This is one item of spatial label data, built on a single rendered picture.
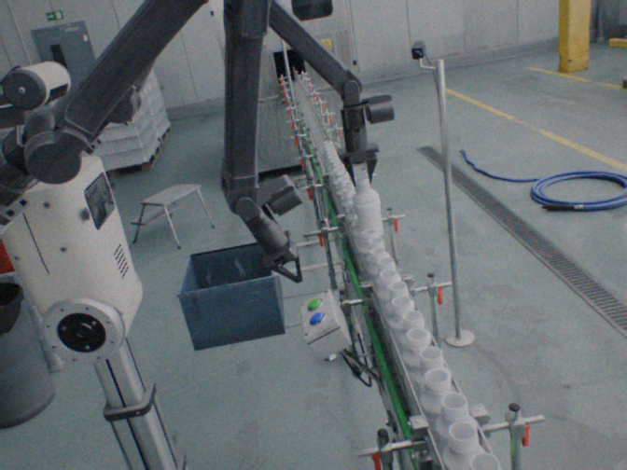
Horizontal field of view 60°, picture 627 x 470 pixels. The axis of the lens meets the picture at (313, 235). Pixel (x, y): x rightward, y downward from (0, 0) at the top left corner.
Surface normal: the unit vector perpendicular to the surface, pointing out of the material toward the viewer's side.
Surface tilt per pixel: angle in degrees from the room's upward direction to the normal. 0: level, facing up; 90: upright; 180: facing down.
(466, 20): 90
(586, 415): 0
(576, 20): 90
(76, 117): 103
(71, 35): 90
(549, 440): 0
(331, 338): 90
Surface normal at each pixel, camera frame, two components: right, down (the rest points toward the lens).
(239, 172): 0.33, 0.49
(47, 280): 0.11, 0.54
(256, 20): 0.36, 0.65
